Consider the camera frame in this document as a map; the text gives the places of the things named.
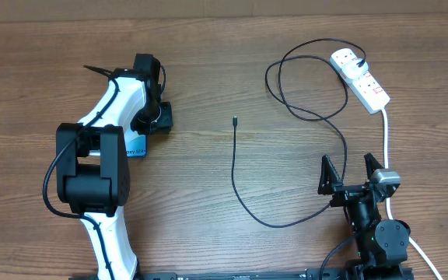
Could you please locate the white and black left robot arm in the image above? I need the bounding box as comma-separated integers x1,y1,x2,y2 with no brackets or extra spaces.
42,54,173,279

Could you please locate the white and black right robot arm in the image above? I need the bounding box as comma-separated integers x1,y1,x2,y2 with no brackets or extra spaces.
318,153,414,280

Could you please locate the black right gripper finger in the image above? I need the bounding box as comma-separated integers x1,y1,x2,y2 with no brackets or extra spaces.
364,153,383,181
317,155,343,195

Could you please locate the white power strip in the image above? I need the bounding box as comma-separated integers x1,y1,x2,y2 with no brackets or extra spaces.
330,48,390,114

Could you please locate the blue Samsung Galaxy smartphone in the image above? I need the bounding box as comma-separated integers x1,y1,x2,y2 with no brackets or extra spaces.
124,130,147,157

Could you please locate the white charger plug adapter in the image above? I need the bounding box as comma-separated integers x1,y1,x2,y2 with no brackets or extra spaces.
341,58,369,81

